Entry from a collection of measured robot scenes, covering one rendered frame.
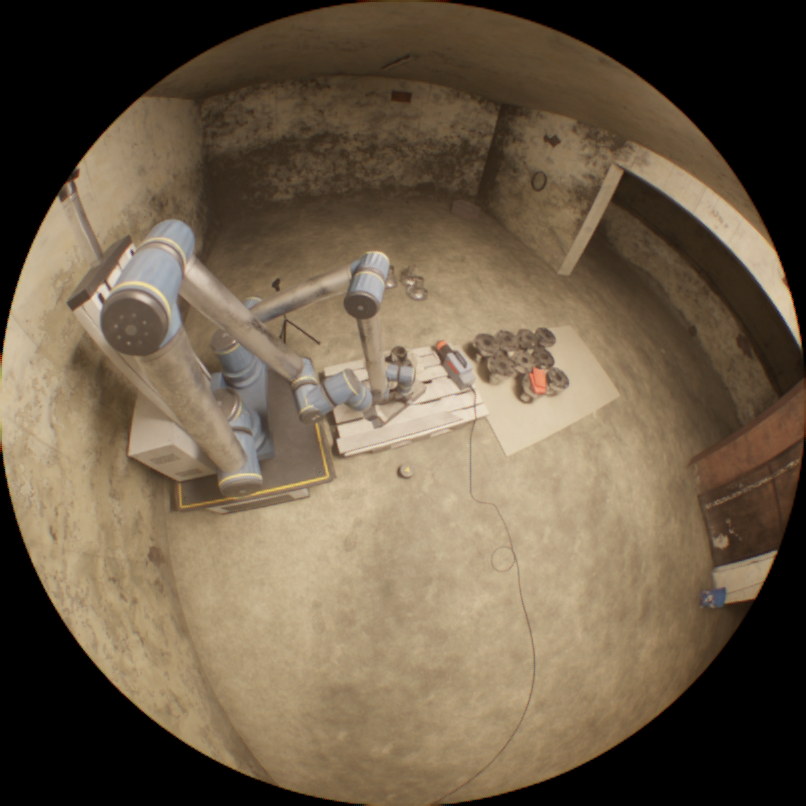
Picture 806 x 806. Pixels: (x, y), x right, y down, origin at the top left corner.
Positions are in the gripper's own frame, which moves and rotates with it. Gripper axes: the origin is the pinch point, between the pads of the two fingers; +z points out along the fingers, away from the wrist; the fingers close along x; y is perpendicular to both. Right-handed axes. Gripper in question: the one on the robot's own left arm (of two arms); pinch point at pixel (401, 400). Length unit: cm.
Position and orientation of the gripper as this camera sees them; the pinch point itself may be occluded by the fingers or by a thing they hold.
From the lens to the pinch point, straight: 204.6
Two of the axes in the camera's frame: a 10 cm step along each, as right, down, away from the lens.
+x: -6.9, -6.6, 2.9
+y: 7.1, -5.7, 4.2
